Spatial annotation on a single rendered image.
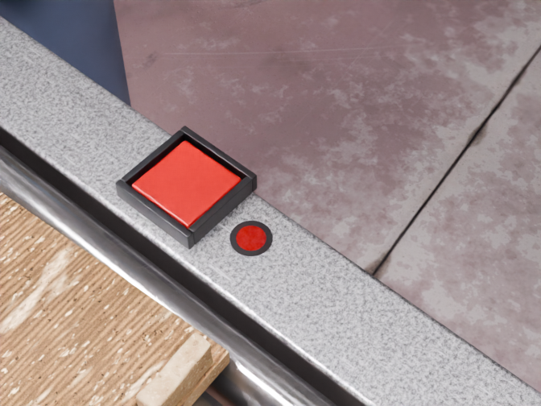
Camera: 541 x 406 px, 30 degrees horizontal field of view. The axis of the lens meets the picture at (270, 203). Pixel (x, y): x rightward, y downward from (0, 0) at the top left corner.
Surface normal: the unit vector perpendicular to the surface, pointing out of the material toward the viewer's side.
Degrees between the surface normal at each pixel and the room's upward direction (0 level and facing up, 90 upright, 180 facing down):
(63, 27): 90
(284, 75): 0
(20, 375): 0
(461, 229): 0
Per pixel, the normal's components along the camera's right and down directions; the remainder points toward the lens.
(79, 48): 0.54, 0.68
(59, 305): 0.00, -0.59
